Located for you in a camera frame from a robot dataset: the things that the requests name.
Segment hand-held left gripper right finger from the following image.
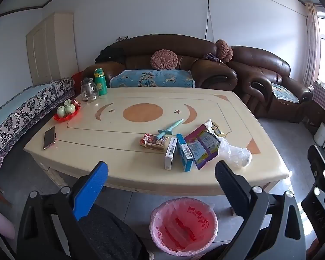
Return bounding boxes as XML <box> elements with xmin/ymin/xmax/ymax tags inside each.
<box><xmin>215</xmin><ymin>160</ymin><xmax>306</xmax><ymax>260</ymax></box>

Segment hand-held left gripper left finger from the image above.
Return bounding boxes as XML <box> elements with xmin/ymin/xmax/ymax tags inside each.
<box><xmin>16</xmin><ymin>161</ymin><xmax>110</xmax><ymax>260</ymax></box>

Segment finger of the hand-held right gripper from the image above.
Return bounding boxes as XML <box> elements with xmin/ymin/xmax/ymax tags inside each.
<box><xmin>307</xmin><ymin>145</ymin><xmax>325</xmax><ymax>189</ymax></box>
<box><xmin>301</xmin><ymin>184</ymin><xmax>325</xmax><ymax>260</ymax></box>

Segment purple snack packet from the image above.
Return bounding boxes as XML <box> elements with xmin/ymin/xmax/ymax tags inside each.
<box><xmin>184</xmin><ymin>124</ymin><xmax>222</xmax><ymax>170</ymax></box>

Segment blue carton box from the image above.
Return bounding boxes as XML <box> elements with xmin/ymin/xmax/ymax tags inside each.
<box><xmin>176</xmin><ymin>133</ymin><xmax>194</xmax><ymax>172</ymax></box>

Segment trash bin with pink bag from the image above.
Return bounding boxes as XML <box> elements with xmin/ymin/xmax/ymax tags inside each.
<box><xmin>150</xmin><ymin>198</ymin><xmax>218</xmax><ymax>255</ymax></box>

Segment white carton box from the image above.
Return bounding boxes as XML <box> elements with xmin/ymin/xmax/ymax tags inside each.
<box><xmin>164</xmin><ymin>137</ymin><xmax>178</xmax><ymax>171</ymax></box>

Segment white appliance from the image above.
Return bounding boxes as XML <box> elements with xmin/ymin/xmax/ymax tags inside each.
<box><xmin>314</xmin><ymin>123</ymin><xmax>325</xmax><ymax>147</ymax></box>

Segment clear plastic bag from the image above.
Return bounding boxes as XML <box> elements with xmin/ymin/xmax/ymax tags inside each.
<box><xmin>204</xmin><ymin>119</ymin><xmax>252</xmax><ymax>168</ymax></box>

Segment cream coffee table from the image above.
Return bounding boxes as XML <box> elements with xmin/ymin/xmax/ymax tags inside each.
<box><xmin>24</xmin><ymin>87</ymin><xmax>290</xmax><ymax>195</ymax></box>

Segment person's left leg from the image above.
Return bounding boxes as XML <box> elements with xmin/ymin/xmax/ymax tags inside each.
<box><xmin>78</xmin><ymin>203</ymin><xmax>150</xmax><ymax>260</ymax></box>

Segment yellow snack wrapper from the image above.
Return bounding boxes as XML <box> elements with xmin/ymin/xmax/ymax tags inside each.
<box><xmin>211</xmin><ymin>123</ymin><xmax>226</xmax><ymax>137</ymax></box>

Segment smartphone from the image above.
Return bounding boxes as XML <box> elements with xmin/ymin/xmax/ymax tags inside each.
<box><xmin>43</xmin><ymin>126</ymin><xmax>56</xmax><ymax>150</ymax></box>

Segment red tray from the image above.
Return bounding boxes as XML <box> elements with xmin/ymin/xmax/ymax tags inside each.
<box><xmin>54</xmin><ymin>100</ymin><xmax>81</xmax><ymax>121</ymax></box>

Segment red card box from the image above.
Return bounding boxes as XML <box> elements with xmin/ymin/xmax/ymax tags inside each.
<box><xmin>140</xmin><ymin>133</ymin><xmax>169</xmax><ymax>153</ymax></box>

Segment teal toy sword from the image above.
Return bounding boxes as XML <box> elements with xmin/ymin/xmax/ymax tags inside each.
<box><xmin>157</xmin><ymin>118</ymin><xmax>184</xmax><ymax>139</ymax></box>

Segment blue lace seat cover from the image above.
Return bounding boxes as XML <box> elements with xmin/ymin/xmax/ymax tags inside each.
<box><xmin>271</xmin><ymin>83</ymin><xmax>300</xmax><ymax>104</ymax></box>

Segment pink cylinder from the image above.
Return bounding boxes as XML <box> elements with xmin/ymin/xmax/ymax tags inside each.
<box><xmin>0</xmin><ymin>203</ymin><xmax>15</xmax><ymax>240</ymax></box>

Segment glass pitcher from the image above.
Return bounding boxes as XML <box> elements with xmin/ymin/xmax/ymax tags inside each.
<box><xmin>80</xmin><ymin>77</ymin><xmax>99</xmax><ymax>103</ymax></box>

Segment bed with floral blanket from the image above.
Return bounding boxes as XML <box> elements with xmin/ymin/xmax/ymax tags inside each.
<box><xmin>0</xmin><ymin>77</ymin><xmax>75</xmax><ymax>178</ymax></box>

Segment green water bottle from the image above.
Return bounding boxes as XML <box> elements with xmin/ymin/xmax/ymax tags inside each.
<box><xmin>94</xmin><ymin>68</ymin><xmax>107</xmax><ymax>96</ymax></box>

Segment red bag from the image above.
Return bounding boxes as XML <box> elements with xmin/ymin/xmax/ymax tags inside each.
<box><xmin>72</xmin><ymin>72</ymin><xmax>84</xmax><ymax>95</ymax></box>

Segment brown leather sofa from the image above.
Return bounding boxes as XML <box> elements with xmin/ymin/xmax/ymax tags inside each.
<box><xmin>83</xmin><ymin>34</ymin><xmax>238</xmax><ymax>88</ymax></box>

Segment brown leather armchair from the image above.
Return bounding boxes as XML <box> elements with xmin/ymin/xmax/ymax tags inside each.
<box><xmin>229</xmin><ymin>46</ymin><xmax>313</xmax><ymax>124</ymax></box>

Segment pink curtain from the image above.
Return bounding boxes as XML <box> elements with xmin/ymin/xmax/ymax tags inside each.
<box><xmin>303</xmin><ymin>2</ymin><xmax>321</xmax><ymax>87</ymax></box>

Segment blue printed seat cover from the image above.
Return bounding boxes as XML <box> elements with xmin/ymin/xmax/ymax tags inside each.
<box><xmin>109</xmin><ymin>69</ymin><xmax>196</xmax><ymax>88</ymax></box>

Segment dark clothes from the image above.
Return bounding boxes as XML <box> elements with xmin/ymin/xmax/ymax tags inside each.
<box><xmin>95</xmin><ymin>46</ymin><xmax>125</xmax><ymax>63</ymax></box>

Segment pink round cushion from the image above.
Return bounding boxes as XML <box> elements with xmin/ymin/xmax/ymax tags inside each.
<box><xmin>215</xmin><ymin>39</ymin><xmax>233</xmax><ymax>63</ymax></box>
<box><xmin>151</xmin><ymin>49</ymin><xmax>179</xmax><ymax>70</ymax></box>

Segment cream wardrobe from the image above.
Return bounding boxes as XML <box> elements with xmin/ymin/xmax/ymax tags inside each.
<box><xmin>26</xmin><ymin>11</ymin><xmax>79</xmax><ymax>86</ymax></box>

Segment black wall cable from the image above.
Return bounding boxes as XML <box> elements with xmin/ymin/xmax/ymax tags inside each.
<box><xmin>204</xmin><ymin>0</ymin><xmax>221</xmax><ymax>41</ymax></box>

